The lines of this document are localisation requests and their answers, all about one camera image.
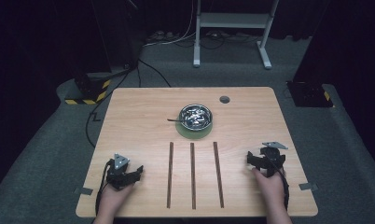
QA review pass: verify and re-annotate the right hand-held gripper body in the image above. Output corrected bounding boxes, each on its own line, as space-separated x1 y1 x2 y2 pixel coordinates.
259 141 288 177

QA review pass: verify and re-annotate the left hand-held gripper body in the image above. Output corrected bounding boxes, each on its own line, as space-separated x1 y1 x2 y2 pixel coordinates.
105 152 136 190

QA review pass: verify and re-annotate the brown wooden chopstick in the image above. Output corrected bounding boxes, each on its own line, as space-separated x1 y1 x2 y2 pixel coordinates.
166 142 174 209
189 142 197 210
212 141 225 209

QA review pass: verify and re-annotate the shiny metal bowl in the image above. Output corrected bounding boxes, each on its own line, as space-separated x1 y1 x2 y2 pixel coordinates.
178 104 214 132

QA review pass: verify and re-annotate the person's left hand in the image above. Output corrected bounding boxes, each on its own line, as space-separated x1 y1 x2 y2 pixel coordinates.
96 183 135 217

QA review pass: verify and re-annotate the person's right hand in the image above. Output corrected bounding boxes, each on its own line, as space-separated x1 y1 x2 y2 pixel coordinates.
252 169 286 208

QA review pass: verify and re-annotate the grey tape strip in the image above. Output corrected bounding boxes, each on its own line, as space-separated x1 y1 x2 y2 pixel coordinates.
298 182 319 192
74 187 94 197

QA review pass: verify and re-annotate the round green coaster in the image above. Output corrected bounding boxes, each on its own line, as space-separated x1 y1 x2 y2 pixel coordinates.
174 119 214 140

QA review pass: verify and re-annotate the black stand base yellow edge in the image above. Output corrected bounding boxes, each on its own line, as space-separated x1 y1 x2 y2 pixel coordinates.
285 80 336 109

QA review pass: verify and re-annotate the black yellow striped stand base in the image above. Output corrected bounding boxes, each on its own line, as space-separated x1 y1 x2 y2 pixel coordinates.
64 73 112 106

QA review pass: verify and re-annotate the power strip with plugs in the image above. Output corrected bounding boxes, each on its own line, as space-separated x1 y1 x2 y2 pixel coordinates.
146 30 178 44

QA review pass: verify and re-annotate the white metal stand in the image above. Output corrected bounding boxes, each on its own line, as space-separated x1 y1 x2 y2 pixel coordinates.
192 0 280 70

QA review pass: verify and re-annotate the left hand-held gripper black cable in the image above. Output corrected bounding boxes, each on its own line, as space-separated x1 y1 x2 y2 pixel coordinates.
94 159 114 217

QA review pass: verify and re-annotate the hand-held gripper black cable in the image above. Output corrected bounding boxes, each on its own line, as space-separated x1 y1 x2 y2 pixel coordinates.
94 159 114 217
277 167 291 211

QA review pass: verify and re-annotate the right hand-held gripper black cable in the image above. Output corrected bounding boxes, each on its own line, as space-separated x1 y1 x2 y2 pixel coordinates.
277 167 291 211

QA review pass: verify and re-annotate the looped black floor cable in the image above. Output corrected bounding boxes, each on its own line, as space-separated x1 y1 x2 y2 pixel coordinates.
200 30 228 50

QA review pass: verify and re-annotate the white floor cable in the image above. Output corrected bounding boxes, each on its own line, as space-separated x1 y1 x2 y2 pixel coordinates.
143 0 198 49

